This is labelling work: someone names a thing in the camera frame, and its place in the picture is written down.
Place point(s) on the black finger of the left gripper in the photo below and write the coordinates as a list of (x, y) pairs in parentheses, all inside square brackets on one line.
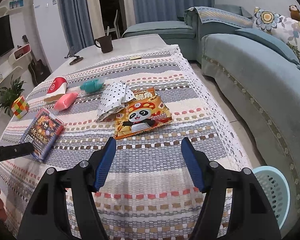
[(15, 151)]

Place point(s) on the black television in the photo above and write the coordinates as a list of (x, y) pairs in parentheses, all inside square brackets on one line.
[(6, 40)]

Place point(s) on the black guitar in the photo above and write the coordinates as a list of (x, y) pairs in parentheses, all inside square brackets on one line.
[(39, 72)]

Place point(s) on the orange panda snack bag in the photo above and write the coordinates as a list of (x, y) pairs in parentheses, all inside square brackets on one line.
[(144, 113)]

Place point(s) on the white tv shelf unit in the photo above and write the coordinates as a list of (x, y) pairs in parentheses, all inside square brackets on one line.
[(21, 23)]

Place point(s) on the woven striped table cloth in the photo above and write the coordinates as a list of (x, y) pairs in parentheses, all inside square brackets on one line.
[(148, 193)]

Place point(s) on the polka dot wrapper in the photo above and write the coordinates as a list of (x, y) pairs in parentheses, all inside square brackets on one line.
[(113, 99)]

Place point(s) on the floral cushion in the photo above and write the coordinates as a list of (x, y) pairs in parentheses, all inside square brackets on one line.
[(284, 28)]

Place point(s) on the brown monkey plush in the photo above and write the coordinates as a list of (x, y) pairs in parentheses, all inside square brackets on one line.
[(294, 12)]

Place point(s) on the red white paper cup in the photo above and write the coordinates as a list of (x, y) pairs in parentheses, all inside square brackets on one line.
[(56, 90)]

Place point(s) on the teal sofa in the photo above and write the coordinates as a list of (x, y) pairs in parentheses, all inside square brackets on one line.
[(257, 72)]

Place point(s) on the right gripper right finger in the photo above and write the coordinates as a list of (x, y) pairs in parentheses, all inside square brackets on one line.
[(251, 214)]

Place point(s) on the rubik's cube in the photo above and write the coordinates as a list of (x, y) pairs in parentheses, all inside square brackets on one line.
[(20, 107)]

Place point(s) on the white refrigerator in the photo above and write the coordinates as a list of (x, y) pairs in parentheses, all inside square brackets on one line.
[(51, 32)]

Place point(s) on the green potted plant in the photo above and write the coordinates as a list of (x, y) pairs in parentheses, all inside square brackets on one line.
[(9, 94)]

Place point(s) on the dark brown mug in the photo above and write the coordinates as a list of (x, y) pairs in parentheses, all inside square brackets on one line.
[(105, 43)]

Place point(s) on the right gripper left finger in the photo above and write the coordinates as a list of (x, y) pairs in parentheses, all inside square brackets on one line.
[(47, 213)]

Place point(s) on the blue card box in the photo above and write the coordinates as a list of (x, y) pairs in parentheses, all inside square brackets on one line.
[(42, 133)]

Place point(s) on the light blue trash basket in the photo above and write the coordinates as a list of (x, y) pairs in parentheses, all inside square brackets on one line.
[(276, 188)]

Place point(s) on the pink wrapper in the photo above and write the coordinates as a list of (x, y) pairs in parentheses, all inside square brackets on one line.
[(65, 101)]

